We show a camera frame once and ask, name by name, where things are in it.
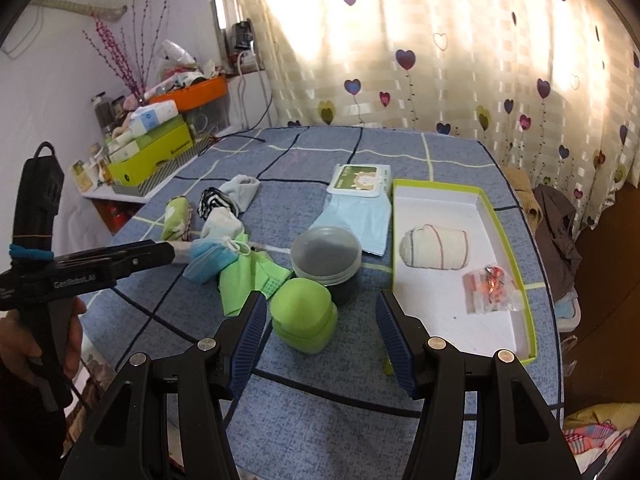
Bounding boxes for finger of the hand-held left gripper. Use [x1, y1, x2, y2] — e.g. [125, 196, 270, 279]
[107, 239, 193, 282]

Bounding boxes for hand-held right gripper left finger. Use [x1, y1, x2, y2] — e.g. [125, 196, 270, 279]
[60, 291, 268, 480]

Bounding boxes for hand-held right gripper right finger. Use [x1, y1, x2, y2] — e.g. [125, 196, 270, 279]
[375, 290, 583, 480]

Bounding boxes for green rabbit towel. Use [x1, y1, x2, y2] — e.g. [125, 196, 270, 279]
[160, 196, 192, 243]

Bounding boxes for white box with green rim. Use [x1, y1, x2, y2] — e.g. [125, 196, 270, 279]
[390, 178, 538, 365]

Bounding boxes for blue face mask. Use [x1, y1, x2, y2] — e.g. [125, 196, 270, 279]
[182, 237, 251, 285]

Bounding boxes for person's left forearm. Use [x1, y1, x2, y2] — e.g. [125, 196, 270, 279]
[0, 362, 68, 480]

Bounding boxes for person's left hand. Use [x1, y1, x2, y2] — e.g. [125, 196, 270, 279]
[0, 299, 87, 386]

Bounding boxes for blue elastic band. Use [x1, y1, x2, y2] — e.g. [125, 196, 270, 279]
[9, 244, 55, 262]

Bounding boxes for red object under shelf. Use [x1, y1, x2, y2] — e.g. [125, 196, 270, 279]
[97, 201, 133, 235]

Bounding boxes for green round container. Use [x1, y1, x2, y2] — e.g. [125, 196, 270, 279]
[270, 278, 339, 356]

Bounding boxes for small yellow box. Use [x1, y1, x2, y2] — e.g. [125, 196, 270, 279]
[72, 160, 94, 192]

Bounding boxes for green cloth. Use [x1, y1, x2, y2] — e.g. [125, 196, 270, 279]
[218, 232, 293, 317]

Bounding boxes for white shelf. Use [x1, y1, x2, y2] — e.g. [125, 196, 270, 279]
[79, 180, 151, 207]

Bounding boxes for blue checked bed sheet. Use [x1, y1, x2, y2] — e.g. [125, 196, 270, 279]
[80, 125, 566, 480]

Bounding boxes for lime green box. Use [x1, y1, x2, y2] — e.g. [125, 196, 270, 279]
[107, 122, 195, 187]

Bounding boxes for rolled white striped towel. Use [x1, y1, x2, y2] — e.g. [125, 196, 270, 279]
[401, 225, 471, 272]

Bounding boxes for black jar with clear lid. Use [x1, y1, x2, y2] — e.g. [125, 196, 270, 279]
[290, 226, 363, 308]

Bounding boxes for clear packet with orange contents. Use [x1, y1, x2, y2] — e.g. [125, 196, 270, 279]
[461, 265, 523, 315]

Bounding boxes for green white flat box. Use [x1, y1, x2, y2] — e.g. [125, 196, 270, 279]
[107, 115, 188, 156]

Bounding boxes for light blue cloth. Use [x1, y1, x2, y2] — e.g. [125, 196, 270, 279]
[306, 194, 393, 256]

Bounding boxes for white blue tissue pack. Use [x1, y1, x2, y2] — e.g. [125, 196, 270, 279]
[127, 100, 180, 129]

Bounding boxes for clear plastic container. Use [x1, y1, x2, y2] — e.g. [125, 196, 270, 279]
[182, 95, 232, 137]

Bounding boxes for wet wipes pack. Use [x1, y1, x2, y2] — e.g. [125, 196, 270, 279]
[326, 163, 393, 199]

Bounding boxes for orange tray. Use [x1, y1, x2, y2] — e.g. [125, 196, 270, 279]
[149, 76, 229, 112]

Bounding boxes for pink flower branches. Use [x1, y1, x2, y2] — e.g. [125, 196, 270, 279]
[82, 0, 176, 103]

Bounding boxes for beige cloth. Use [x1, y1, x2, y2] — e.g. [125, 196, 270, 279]
[500, 167, 543, 235]

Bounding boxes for brown clothing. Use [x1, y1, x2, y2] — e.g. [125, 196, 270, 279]
[530, 185, 583, 306]

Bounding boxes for white plastic bag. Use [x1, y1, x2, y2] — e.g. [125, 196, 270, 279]
[152, 39, 198, 81]

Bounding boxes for colourful checked cloth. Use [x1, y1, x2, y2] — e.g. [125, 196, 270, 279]
[562, 402, 636, 476]

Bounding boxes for black device on windowsill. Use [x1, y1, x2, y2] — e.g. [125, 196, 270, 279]
[233, 19, 255, 51]

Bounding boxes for heart print curtain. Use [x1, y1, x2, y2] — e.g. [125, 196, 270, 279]
[207, 0, 640, 241]

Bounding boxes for black cable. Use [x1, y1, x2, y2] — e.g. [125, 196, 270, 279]
[210, 74, 275, 144]

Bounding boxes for white cable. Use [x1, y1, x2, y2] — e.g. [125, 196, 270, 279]
[234, 50, 264, 131]

